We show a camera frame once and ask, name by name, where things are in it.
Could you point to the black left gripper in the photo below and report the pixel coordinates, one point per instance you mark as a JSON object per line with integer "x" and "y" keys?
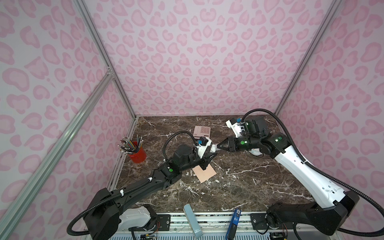
{"x": 206, "y": 159}

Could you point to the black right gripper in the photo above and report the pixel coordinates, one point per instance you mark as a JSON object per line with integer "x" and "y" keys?
{"x": 232, "y": 145}

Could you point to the beige envelope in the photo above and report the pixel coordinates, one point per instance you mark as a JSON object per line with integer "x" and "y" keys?
{"x": 204, "y": 175}

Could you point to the white glue stick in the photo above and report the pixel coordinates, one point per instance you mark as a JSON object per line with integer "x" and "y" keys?
{"x": 213, "y": 148}

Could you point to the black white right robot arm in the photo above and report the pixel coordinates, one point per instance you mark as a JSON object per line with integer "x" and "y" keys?
{"x": 334, "y": 200}

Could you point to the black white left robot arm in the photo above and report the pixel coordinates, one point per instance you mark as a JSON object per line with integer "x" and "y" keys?
{"x": 101, "y": 219}

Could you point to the pink calculator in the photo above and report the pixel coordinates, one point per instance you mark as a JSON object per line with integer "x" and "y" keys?
{"x": 201, "y": 131}

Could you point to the white round clock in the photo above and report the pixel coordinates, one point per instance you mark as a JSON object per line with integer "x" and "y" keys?
{"x": 255, "y": 152}

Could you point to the red pencil cup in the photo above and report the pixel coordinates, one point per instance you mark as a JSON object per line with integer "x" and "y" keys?
{"x": 139, "y": 156}

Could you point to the light blue stapler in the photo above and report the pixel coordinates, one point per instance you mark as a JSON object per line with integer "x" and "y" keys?
{"x": 192, "y": 220}

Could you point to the blue utility knife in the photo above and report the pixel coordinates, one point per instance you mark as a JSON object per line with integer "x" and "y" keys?
{"x": 233, "y": 225}

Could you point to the coloured pencils bundle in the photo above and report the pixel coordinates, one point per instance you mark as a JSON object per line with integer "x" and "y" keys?
{"x": 128, "y": 146}

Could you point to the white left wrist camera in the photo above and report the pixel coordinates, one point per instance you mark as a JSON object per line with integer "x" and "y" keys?
{"x": 202, "y": 144}

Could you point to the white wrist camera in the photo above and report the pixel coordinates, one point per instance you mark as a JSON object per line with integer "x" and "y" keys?
{"x": 202, "y": 144}
{"x": 235, "y": 125}

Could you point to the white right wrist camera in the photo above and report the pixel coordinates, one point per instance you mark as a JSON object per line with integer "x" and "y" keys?
{"x": 235, "y": 125}

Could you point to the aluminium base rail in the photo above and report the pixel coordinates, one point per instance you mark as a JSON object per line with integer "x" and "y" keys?
{"x": 174, "y": 226}

